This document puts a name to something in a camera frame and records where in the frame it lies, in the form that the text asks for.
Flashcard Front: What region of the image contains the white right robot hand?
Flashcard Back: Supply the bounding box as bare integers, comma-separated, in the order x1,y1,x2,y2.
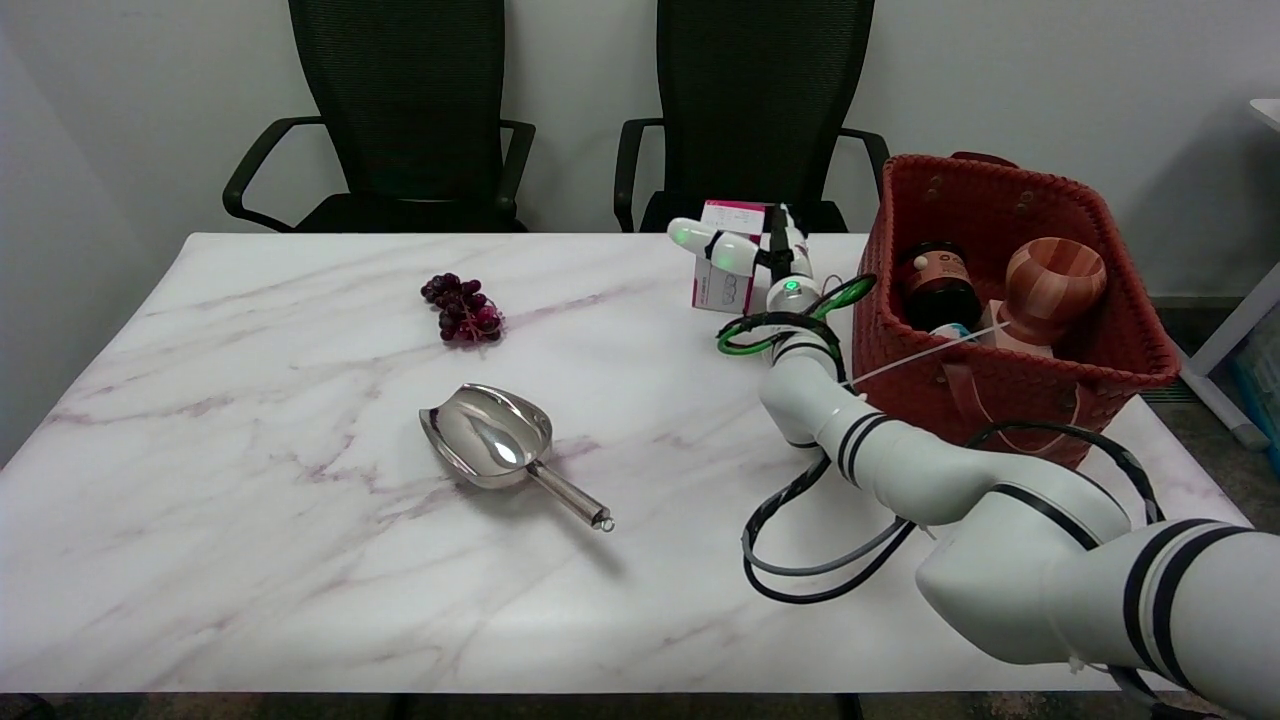
667,203,822,314

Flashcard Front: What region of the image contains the white paper box pink print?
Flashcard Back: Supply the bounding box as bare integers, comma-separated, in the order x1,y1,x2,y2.
690,200,769,315

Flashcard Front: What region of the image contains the black mesh office chair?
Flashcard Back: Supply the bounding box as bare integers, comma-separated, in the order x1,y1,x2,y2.
222,0,537,234
613,0,891,234

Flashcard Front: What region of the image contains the dark bottle with orange label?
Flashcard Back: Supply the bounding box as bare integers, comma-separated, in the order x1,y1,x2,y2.
893,240,983,336

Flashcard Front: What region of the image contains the long white zip tie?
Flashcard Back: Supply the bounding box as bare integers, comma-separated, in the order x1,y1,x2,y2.
843,321,1012,390

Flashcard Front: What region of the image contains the dark red grape bunch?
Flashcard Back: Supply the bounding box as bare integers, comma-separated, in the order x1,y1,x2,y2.
420,272,506,346

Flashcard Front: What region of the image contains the shiny metal scoop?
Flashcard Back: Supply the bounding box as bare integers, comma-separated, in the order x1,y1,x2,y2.
418,383,615,533

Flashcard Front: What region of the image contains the striped wooden goblet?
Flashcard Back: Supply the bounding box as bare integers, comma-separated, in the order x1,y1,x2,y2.
1003,237,1108,351

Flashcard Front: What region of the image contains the red woven basket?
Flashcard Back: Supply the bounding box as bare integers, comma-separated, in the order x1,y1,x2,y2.
852,152,1183,471

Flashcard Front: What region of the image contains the white side table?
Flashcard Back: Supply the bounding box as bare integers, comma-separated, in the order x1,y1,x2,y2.
1180,98,1280,451

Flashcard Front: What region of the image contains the teal storage bin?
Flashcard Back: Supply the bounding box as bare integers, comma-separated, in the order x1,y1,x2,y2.
1232,308,1280,446

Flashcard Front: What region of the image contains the black braided cable bundle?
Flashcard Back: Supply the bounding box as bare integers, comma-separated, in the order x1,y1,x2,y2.
718,311,849,383

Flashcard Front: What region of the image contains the green cable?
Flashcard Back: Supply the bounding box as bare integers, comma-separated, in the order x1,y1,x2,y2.
716,274,879,357

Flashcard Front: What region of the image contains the black sagging cable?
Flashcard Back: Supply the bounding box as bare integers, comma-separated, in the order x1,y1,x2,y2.
741,450,917,606

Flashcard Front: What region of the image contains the grey cable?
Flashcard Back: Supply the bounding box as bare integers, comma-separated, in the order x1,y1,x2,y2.
742,515,907,579

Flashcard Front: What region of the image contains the black looping cable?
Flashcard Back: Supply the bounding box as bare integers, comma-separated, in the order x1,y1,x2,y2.
963,421,1167,527

